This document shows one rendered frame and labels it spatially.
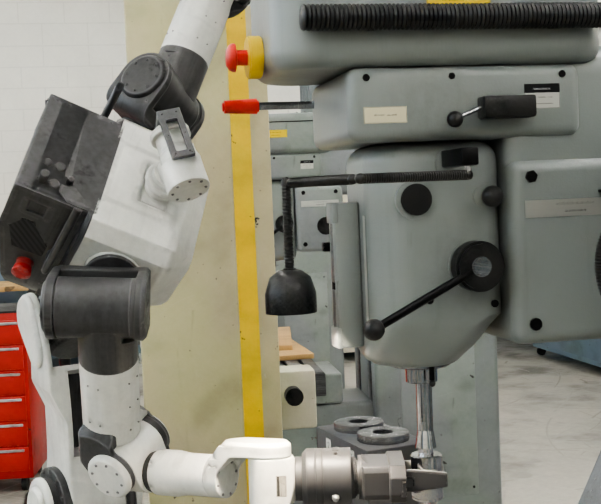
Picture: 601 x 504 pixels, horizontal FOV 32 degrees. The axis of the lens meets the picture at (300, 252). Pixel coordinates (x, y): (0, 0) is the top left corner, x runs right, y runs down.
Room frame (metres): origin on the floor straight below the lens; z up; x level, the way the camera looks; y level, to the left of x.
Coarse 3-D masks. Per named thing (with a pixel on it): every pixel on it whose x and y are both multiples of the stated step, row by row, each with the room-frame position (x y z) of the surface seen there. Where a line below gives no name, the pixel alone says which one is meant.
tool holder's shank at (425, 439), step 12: (420, 384) 1.55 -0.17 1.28; (420, 396) 1.55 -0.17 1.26; (420, 408) 1.55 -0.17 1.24; (432, 408) 1.56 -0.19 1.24; (420, 420) 1.55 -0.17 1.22; (432, 420) 1.56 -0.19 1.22; (420, 432) 1.55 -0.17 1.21; (432, 432) 1.55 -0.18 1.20; (420, 444) 1.55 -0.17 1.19; (432, 444) 1.55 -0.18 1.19
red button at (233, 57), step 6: (228, 48) 1.50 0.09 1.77; (234, 48) 1.50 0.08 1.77; (228, 54) 1.50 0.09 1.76; (234, 54) 1.49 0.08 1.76; (240, 54) 1.50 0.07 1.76; (246, 54) 1.50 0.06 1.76; (228, 60) 1.50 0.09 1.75; (234, 60) 1.49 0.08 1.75; (240, 60) 1.50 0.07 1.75; (246, 60) 1.51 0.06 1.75; (228, 66) 1.50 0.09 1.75; (234, 66) 1.50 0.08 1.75
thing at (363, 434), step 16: (368, 416) 1.94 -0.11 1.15; (320, 432) 1.91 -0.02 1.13; (336, 432) 1.88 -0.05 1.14; (352, 432) 1.86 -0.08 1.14; (368, 432) 1.81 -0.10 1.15; (384, 432) 1.83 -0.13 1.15; (400, 432) 1.80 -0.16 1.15; (352, 448) 1.78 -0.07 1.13; (368, 448) 1.75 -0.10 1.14; (384, 448) 1.75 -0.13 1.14; (400, 448) 1.75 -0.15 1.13; (416, 448) 1.76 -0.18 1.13
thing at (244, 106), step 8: (224, 104) 1.60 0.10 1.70; (232, 104) 1.60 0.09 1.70; (240, 104) 1.60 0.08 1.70; (248, 104) 1.61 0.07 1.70; (256, 104) 1.61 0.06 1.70; (264, 104) 1.62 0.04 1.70; (272, 104) 1.62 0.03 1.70; (280, 104) 1.62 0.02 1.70; (288, 104) 1.62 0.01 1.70; (296, 104) 1.63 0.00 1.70; (304, 104) 1.63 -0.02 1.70; (312, 104) 1.63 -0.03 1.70; (224, 112) 1.61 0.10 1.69; (232, 112) 1.61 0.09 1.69; (240, 112) 1.61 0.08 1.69; (248, 112) 1.61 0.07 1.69; (256, 112) 1.61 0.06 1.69
